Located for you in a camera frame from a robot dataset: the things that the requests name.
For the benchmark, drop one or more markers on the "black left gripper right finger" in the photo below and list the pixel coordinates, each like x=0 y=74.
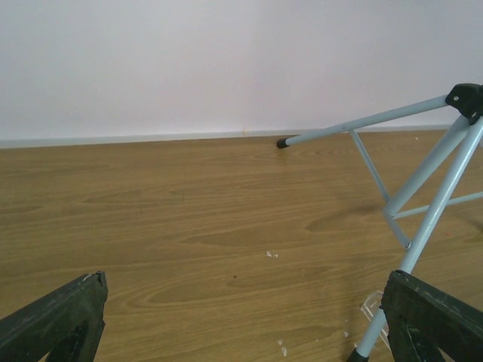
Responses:
x=424 y=323

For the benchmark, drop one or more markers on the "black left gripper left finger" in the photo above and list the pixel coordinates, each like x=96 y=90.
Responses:
x=64 y=325

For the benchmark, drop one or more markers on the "clear plastic metronome cover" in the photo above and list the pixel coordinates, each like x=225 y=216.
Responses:
x=370 y=307

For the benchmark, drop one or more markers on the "light blue music stand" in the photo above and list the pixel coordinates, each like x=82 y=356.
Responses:
x=414 y=227

